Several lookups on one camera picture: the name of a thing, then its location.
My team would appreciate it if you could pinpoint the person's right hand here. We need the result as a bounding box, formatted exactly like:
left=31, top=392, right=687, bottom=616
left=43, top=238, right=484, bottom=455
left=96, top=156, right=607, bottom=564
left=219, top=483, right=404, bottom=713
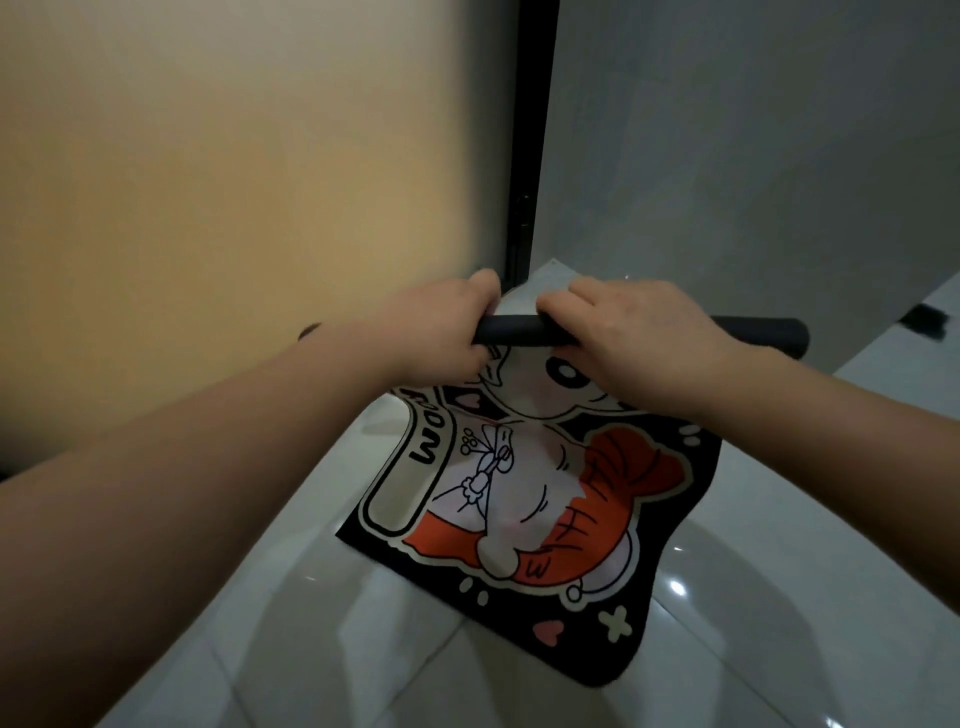
left=535, top=276, right=745, bottom=423

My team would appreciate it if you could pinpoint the person's left hand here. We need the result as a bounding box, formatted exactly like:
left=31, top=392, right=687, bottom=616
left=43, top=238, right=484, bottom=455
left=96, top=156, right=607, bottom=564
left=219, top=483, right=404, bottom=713
left=372, top=268, right=503, bottom=393

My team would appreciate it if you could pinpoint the black cartoon floor mat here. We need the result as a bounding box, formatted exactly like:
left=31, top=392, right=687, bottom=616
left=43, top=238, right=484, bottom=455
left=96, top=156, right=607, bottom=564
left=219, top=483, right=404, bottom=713
left=298, top=258, right=810, bottom=690

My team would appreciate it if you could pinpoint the person's right forearm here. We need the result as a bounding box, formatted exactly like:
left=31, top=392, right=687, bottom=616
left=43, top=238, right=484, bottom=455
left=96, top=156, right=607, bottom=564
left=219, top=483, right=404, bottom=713
left=701, top=336, right=960, bottom=543

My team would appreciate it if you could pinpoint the person's left forearm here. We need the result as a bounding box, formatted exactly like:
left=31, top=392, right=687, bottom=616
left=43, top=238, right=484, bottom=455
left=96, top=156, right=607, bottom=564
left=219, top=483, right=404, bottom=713
left=0, top=313, right=410, bottom=728

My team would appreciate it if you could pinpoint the beige door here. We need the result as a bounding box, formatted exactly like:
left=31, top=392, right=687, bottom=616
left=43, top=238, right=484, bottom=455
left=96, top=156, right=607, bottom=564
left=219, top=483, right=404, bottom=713
left=0, top=0, right=520, bottom=481

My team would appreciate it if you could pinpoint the small black object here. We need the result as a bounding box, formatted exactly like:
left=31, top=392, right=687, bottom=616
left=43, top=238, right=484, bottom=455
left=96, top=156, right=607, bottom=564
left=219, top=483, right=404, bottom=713
left=898, top=304, right=951, bottom=342

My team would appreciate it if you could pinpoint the black door frame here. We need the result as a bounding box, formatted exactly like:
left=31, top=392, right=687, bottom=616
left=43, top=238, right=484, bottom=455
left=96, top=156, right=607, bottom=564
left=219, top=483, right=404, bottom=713
left=502, top=0, right=561, bottom=292

